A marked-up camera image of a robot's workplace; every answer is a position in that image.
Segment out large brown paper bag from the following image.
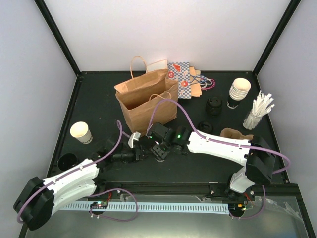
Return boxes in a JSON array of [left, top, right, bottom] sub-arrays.
[[114, 67, 178, 135]]

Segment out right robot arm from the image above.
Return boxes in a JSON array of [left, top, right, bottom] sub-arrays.
[[146, 122, 275, 200]]

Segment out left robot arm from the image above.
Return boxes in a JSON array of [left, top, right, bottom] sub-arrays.
[[13, 135, 151, 231]]

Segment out near black lid stack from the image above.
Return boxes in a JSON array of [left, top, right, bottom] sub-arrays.
[[198, 121, 213, 134]]

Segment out black lid stack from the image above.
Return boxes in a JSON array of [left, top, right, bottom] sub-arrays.
[[198, 121, 213, 134], [206, 96, 222, 116]]

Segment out flat brown paper bags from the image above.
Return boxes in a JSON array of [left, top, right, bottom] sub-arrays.
[[190, 66, 202, 97]]

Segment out far black lid stack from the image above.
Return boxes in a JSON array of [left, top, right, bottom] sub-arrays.
[[206, 96, 222, 116]]

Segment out blue checkered paper bag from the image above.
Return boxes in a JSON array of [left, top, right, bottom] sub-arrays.
[[167, 62, 191, 99]]

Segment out round black table hole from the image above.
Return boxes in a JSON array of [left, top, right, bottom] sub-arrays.
[[57, 153, 78, 171]]

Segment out stack of paper cups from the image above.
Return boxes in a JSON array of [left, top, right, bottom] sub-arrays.
[[227, 78, 251, 109]]

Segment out glass of white stirrers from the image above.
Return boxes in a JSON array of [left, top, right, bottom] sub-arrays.
[[243, 91, 275, 130]]

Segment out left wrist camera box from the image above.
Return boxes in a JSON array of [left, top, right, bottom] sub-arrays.
[[128, 131, 141, 148]]

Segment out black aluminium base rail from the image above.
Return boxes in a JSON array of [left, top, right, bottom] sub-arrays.
[[105, 181, 228, 195]]

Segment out white slotted cable duct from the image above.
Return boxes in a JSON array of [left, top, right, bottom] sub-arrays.
[[62, 201, 229, 215]]

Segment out black right frame post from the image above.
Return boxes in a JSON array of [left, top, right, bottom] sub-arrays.
[[253, 0, 301, 76]]

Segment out black frame post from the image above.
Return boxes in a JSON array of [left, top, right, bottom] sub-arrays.
[[253, 0, 301, 76], [34, 0, 81, 76]]

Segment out black left frame post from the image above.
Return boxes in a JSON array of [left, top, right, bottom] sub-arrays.
[[34, 0, 81, 76]]

